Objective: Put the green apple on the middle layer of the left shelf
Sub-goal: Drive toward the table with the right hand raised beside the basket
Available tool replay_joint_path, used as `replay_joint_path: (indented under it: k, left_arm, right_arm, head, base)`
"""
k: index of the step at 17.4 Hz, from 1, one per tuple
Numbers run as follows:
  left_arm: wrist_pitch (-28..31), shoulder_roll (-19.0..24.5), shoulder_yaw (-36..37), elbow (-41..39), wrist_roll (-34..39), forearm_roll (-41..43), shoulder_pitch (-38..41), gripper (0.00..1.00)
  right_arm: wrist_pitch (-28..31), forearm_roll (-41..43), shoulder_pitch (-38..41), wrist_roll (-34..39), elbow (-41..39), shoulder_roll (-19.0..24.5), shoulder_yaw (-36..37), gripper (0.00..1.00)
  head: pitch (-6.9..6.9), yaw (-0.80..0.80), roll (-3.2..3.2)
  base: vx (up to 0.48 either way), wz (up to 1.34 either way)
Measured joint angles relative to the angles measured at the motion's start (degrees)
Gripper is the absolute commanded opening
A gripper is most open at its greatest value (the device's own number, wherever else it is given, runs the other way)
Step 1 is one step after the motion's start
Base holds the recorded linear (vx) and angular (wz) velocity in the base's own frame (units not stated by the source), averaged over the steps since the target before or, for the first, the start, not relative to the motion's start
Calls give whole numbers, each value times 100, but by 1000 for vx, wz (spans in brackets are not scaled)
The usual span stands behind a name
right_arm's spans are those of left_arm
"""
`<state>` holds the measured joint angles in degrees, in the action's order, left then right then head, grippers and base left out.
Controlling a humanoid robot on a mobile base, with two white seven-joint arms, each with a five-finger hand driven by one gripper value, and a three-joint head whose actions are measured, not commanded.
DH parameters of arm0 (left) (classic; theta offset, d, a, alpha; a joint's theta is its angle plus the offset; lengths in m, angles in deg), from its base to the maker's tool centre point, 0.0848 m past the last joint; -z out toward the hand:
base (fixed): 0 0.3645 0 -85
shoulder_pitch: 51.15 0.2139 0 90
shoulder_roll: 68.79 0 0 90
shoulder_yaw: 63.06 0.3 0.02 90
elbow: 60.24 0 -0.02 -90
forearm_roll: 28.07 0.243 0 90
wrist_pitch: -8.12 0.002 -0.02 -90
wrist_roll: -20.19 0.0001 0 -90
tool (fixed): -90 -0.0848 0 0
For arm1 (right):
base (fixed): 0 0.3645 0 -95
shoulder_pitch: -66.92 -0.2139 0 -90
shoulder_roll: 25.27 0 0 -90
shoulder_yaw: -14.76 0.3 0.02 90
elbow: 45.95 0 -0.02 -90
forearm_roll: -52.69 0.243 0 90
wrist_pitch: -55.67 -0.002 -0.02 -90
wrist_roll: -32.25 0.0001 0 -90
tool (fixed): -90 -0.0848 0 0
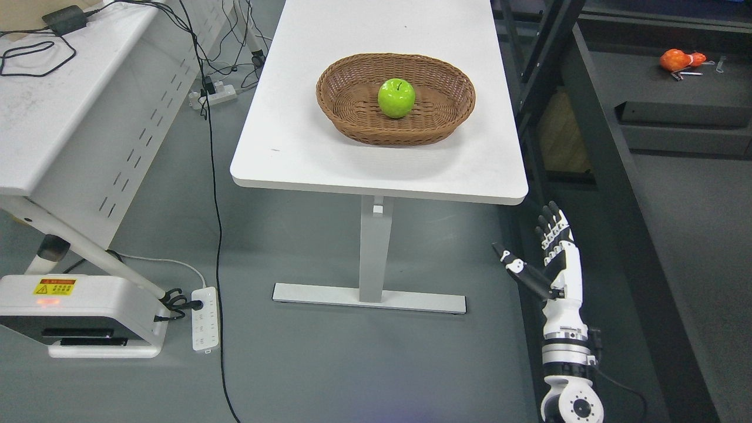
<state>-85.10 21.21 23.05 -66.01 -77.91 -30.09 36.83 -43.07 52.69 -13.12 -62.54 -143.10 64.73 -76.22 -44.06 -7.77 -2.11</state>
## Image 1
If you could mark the black metal shelf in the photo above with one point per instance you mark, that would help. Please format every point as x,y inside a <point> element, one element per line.
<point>653,169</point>

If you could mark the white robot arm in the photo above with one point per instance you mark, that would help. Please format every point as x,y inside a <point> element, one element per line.
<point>568,367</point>

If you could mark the green apple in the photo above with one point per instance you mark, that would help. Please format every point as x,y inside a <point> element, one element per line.
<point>396,98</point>

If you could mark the black power adapter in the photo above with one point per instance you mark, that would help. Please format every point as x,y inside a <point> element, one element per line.
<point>66,20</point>

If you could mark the orange toy on shelf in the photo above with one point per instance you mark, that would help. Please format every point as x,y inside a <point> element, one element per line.
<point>675,60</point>

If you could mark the white base unit box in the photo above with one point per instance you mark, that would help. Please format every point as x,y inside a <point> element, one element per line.
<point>79,316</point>

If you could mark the white standing desk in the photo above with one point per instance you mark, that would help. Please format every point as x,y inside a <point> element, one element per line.
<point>288,143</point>

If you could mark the brown wicker basket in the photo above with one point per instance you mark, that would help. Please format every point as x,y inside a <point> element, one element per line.
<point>347,92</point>

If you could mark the white far power strip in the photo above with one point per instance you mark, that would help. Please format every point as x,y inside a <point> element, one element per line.
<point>223,93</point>

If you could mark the white side desk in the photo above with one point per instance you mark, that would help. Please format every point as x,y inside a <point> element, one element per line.
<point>82,121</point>

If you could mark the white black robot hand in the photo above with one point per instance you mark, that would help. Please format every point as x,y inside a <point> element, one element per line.
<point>560,284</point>

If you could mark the white floor power strip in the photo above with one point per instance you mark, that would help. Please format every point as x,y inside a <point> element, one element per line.
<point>205,320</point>

